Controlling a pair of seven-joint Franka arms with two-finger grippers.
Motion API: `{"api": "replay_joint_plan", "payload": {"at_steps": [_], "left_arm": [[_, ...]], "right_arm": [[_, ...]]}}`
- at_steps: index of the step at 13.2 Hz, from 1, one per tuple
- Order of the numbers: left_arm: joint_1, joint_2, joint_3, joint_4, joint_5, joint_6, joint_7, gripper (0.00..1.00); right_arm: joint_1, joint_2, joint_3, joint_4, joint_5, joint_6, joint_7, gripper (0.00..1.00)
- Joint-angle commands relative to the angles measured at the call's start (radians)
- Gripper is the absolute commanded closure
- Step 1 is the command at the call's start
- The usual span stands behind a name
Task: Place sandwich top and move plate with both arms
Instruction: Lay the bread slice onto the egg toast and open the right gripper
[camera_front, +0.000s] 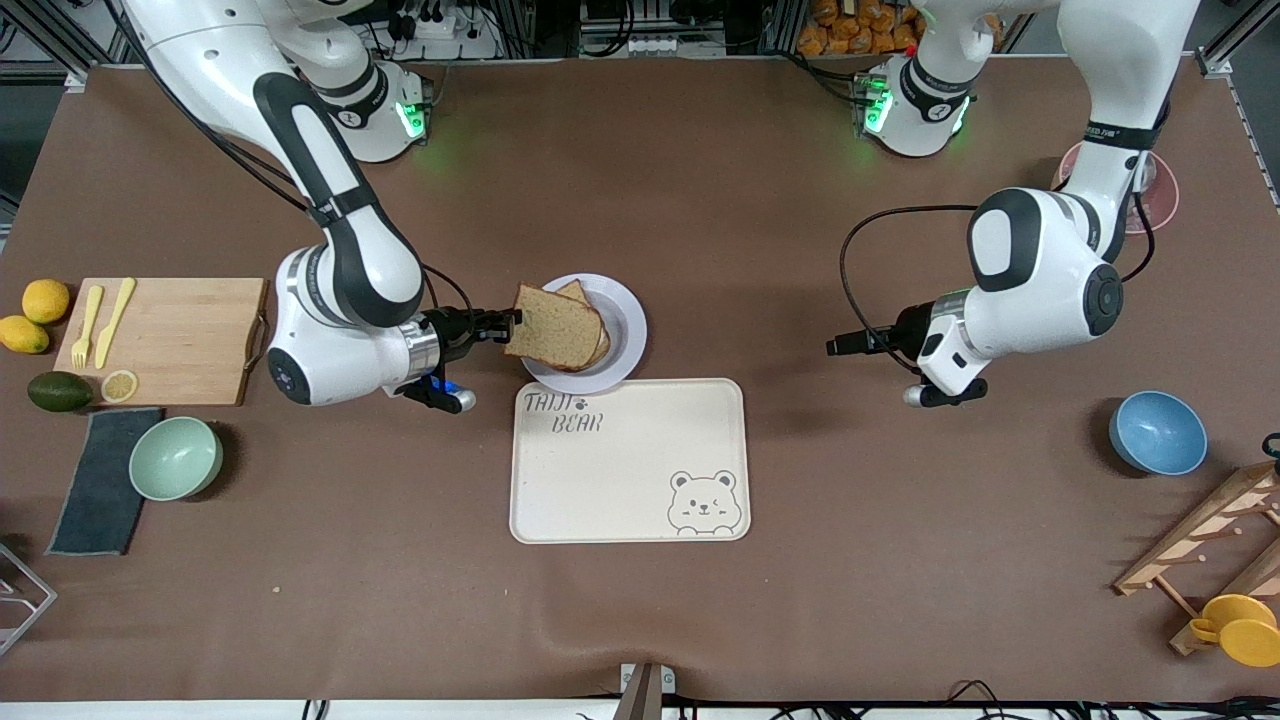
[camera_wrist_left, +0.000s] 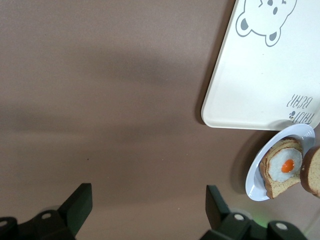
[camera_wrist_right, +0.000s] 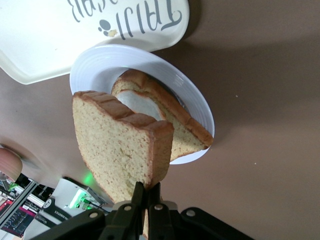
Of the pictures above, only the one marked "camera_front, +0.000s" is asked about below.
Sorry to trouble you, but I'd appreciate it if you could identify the plain brown bread slice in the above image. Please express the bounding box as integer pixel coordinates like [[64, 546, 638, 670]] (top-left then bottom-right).
[[503, 283, 607, 373]]

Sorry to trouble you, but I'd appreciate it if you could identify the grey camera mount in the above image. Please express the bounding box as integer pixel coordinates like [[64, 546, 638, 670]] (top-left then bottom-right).
[[612, 662, 676, 720]]

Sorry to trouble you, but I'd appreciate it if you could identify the yellow cup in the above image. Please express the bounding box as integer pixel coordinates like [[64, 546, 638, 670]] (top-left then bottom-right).
[[1188, 594, 1280, 668]]

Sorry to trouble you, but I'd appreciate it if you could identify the green avocado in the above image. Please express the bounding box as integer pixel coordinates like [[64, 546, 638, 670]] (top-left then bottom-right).
[[27, 371, 95, 413]]

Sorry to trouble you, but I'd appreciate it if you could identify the toast with fried egg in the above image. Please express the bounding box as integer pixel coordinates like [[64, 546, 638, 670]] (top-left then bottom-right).
[[555, 279, 612, 372]]

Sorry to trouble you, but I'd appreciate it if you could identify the wooden cutting board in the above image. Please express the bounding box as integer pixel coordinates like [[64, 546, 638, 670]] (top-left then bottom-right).
[[53, 277, 270, 407]]

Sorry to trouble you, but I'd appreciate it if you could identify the oval yellow lemon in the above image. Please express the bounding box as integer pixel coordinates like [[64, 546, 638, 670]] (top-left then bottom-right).
[[0, 315, 50, 355]]

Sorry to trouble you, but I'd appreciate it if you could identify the dark grey cloth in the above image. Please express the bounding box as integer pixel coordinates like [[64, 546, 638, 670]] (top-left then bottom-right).
[[46, 407, 166, 557]]

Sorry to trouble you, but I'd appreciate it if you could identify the cream tray with bear print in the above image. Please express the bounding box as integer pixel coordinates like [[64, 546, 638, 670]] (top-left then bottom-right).
[[509, 378, 752, 544]]

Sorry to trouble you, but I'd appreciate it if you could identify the blue bowl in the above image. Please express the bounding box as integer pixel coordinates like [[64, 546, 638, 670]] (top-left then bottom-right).
[[1108, 390, 1209, 476]]

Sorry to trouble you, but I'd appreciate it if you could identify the metal wire rack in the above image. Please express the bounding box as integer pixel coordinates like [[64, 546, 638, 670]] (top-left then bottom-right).
[[0, 543, 58, 656]]

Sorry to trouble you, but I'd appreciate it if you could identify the yellow plastic knife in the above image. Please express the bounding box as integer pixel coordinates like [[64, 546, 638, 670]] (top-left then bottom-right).
[[95, 277, 137, 369]]

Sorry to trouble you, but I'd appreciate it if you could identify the pink bowl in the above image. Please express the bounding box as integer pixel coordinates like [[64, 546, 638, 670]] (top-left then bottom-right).
[[1057, 140, 1181, 235]]

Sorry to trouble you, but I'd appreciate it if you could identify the round yellow lemon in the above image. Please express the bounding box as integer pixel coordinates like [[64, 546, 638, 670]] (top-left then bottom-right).
[[22, 279, 72, 325]]

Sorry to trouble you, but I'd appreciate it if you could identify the wooden cup rack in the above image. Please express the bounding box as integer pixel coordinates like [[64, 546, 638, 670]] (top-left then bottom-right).
[[1113, 462, 1280, 657]]

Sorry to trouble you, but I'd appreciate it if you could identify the mint green bowl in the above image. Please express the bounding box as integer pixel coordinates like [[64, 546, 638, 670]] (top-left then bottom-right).
[[128, 416, 224, 502]]

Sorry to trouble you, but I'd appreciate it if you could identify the round white plate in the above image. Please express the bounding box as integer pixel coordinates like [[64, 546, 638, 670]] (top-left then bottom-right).
[[516, 273, 648, 395]]

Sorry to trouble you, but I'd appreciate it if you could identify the white power strip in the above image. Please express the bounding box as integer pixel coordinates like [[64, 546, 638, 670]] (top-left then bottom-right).
[[385, 5, 501, 61]]

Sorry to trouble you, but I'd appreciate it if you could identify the yellow plastic fork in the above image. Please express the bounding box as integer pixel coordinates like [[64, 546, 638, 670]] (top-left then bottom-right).
[[70, 285, 105, 370]]

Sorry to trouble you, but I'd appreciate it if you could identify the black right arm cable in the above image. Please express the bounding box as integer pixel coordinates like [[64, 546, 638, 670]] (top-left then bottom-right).
[[103, 0, 477, 321]]

